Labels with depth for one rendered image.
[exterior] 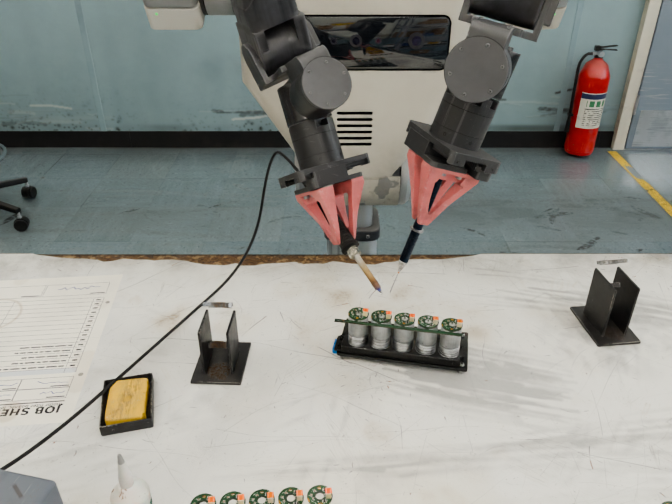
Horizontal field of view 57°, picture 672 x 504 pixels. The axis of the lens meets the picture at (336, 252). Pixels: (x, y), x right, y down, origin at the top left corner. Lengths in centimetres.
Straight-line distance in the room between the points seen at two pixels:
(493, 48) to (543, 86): 291
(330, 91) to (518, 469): 44
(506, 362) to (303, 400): 26
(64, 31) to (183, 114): 68
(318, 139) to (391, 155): 35
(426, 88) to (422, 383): 51
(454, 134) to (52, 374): 55
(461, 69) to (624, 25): 298
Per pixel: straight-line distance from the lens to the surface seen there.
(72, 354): 86
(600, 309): 87
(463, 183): 68
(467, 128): 66
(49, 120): 370
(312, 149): 75
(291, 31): 77
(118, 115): 356
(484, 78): 58
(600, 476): 71
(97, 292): 96
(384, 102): 105
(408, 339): 75
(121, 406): 74
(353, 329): 75
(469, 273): 96
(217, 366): 78
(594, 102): 339
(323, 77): 69
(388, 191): 112
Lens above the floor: 127
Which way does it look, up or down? 31 degrees down
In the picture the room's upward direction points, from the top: straight up
